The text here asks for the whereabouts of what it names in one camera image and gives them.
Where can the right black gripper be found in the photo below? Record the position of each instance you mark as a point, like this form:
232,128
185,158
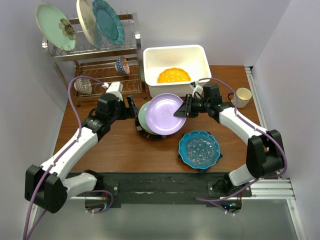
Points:
186,109

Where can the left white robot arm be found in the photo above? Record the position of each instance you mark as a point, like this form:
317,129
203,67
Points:
48,186

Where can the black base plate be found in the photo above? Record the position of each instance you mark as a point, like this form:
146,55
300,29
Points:
167,188

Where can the mint floral plate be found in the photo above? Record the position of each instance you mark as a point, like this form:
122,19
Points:
142,118
55,26

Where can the mint floral plate on rack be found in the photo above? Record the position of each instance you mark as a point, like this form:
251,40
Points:
55,26

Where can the cream plate on rack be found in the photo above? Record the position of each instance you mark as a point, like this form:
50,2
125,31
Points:
87,21

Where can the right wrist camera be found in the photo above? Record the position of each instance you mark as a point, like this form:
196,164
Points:
197,89

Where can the metal dish rack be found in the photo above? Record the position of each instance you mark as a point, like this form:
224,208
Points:
100,63

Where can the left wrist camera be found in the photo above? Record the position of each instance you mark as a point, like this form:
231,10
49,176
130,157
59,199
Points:
114,88

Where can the blue patterned bowl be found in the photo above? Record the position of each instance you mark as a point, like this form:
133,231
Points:
122,66

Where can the grey patterned bowl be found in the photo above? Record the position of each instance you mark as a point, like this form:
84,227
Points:
83,86

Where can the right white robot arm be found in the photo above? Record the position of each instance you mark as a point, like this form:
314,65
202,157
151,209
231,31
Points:
265,152

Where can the blue scalloped plate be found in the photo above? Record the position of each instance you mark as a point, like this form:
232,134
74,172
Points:
199,150

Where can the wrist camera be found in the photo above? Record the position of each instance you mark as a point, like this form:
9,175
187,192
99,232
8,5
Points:
197,89
114,88

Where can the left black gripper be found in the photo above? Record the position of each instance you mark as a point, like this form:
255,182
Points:
128,112

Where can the cream mug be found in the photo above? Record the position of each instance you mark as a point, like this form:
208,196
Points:
242,98

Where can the orange dotted plate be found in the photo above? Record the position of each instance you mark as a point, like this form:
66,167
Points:
173,75

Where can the white plastic bin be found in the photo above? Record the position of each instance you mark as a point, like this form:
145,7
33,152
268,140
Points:
191,58

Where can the lilac plate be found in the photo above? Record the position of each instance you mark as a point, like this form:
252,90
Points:
160,114

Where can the black striped plate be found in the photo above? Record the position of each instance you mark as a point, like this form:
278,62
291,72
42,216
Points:
146,135

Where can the teal plate on rack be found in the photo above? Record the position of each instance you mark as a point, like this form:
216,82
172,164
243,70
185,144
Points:
108,22

